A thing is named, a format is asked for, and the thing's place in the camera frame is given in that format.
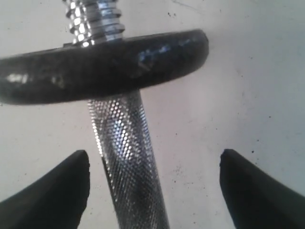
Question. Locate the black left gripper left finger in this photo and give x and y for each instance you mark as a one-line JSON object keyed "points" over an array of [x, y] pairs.
{"points": [[55, 201]]}

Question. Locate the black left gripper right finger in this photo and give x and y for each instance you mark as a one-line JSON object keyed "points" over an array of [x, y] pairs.
{"points": [[254, 199]]}

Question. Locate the chrome dumbbell bar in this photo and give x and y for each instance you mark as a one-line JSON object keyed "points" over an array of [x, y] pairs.
{"points": [[120, 127]]}

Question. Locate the black weight plate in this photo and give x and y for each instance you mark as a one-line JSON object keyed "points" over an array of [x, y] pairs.
{"points": [[73, 73]]}

